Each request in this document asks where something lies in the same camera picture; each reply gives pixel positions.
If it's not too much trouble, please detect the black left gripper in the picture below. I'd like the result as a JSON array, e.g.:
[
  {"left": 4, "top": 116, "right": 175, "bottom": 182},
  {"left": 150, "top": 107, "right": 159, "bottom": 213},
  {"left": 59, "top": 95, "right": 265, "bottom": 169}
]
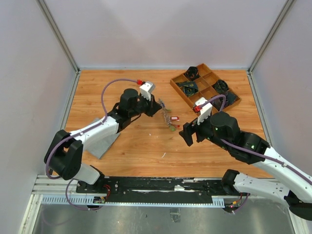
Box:
[{"left": 130, "top": 93, "right": 162, "bottom": 118}]

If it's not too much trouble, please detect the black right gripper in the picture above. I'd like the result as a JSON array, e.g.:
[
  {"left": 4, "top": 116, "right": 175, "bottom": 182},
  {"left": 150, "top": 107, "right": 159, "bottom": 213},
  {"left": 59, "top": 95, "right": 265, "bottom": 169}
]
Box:
[{"left": 179, "top": 110, "right": 230, "bottom": 151}]

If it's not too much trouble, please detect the large metal keyring disc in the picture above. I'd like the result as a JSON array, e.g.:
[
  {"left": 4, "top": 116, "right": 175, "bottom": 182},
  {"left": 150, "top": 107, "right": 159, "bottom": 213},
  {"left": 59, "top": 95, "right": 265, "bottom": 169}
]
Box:
[{"left": 158, "top": 98, "right": 180, "bottom": 131}]

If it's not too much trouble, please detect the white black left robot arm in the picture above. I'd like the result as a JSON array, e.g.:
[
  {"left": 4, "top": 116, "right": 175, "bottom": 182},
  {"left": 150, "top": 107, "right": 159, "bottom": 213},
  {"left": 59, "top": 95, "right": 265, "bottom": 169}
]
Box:
[{"left": 44, "top": 89, "right": 161, "bottom": 193}]

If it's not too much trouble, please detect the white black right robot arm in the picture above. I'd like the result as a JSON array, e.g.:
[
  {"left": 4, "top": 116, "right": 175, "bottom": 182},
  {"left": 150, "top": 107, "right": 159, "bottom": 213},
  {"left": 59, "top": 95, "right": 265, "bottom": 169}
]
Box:
[{"left": 179, "top": 112, "right": 312, "bottom": 221}]

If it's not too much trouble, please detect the dark folded cloth pair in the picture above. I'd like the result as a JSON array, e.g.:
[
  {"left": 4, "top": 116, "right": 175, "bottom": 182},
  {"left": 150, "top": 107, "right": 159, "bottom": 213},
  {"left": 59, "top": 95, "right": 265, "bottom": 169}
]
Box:
[{"left": 212, "top": 91, "right": 240, "bottom": 111}]

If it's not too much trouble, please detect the blue patterned folded cloth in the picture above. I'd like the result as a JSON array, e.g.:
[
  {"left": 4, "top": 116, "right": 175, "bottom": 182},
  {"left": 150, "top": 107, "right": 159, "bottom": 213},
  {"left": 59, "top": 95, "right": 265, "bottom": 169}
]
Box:
[{"left": 176, "top": 81, "right": 199, "bottom": 97}]

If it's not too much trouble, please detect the dark green folded cloth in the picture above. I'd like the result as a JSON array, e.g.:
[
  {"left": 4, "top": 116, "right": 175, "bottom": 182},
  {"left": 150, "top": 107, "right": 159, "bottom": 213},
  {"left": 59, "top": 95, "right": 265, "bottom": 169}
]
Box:
[{"left": 212, "top": 79, "right": 229, "bottom": 94}]

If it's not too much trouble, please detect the wooden compartment tray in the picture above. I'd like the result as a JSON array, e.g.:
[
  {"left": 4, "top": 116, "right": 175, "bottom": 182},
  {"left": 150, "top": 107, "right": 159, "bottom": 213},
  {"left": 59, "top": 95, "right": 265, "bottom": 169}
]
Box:
[{"left": 170, "top": 63, "right": 241, "bottom": 112}]

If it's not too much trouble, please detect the dark patterned folded cloth top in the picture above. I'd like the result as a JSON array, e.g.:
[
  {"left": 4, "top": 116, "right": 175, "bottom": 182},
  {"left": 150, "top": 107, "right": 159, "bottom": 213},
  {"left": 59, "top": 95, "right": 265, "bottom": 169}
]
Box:
[{"left": 184, "top": 66, "right": 200, "bottom": 81}]

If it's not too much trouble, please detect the grey felt cloth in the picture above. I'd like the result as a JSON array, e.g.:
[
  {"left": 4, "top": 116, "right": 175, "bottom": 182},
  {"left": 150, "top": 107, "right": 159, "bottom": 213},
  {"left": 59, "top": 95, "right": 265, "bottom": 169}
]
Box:
[{"left": 84, "top": 117, "right": 121, "bottom": 160}]

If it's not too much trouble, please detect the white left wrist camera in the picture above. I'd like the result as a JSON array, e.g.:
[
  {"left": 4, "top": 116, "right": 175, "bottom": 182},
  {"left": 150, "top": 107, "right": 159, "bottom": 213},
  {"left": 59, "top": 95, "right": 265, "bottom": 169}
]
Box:
[{"left": 139, "top": 81, "right": 156, "bottom": 101}]

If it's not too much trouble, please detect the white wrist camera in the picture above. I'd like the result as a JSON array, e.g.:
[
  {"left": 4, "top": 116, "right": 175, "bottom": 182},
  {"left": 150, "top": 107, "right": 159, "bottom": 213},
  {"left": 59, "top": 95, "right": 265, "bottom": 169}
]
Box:
[
  {"left": 139, "top": 81, "right": 156, "bottom": 101},
  {"left": 193, "top": 97, "right": 213, "bottom": 125}
]

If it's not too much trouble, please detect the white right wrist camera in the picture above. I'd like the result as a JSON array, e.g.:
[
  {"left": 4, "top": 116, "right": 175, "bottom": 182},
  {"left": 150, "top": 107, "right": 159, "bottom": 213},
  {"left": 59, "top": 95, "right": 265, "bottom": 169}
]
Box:
[{"left": 193, "top": 97, "right": 213, "bottom": 125}]

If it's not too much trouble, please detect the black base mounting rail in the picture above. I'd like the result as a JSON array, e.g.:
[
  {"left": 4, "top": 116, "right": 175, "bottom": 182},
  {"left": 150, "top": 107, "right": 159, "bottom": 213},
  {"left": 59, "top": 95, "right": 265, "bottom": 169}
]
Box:
[{"left": 76, "top": 176, "right": 240, "bottom": 205}]

